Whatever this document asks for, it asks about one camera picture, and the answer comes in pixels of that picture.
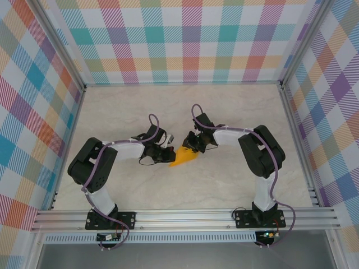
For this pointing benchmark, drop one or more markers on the orange-yellow paper sheet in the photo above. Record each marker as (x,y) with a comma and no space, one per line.
(183,158)

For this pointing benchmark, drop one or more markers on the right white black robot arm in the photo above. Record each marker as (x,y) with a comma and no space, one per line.
(263,193)

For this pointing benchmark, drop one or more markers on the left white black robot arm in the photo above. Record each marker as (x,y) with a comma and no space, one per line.
(102,199)

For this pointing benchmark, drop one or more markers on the aluminium frame cross rail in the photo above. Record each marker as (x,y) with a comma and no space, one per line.
(182,83)

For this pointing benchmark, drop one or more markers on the long aluminium mounting rail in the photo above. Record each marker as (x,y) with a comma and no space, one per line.
(182,218)

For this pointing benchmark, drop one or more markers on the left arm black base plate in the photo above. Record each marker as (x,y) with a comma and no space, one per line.
(127,220)

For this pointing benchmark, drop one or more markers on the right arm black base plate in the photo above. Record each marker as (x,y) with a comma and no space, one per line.
(244,218)

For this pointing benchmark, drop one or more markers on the aluminium frame side rail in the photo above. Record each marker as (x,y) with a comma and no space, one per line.
(300,145)
(67,148)

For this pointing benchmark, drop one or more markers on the aluminium frame post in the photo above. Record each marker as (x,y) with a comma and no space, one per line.
(304,43)
(60,45)

